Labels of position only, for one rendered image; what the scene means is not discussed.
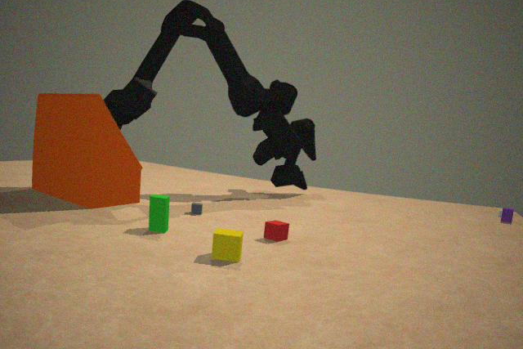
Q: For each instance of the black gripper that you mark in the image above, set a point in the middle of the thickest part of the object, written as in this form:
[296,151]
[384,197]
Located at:
[300,135]

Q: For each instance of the purple block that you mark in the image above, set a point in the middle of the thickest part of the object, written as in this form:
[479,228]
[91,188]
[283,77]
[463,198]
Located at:
[507,214]

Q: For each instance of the yellow block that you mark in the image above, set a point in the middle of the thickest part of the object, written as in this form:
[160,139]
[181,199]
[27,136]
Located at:
[227,244]

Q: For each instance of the green block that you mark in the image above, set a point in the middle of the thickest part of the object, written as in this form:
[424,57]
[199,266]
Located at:
[158,223]
[159,204]

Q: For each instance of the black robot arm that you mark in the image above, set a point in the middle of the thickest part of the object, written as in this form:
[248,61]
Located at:
[246,93]

